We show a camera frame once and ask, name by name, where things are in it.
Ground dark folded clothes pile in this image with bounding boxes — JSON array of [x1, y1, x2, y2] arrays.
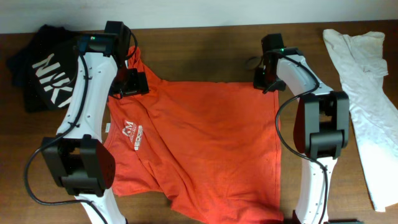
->
[[6, 25, 82, 113]]

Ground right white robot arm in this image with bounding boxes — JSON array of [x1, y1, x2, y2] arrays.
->
[[254, 34, 349, 224]]

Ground orange printed t-shirt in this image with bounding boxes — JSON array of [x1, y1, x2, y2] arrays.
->
[[104, 47, 284, 223]]

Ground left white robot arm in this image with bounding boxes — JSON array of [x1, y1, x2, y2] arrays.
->
[[38, 21, 149, 223]]

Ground white t-shirt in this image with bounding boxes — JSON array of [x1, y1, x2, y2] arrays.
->
[[323, 29, 397, 212]]

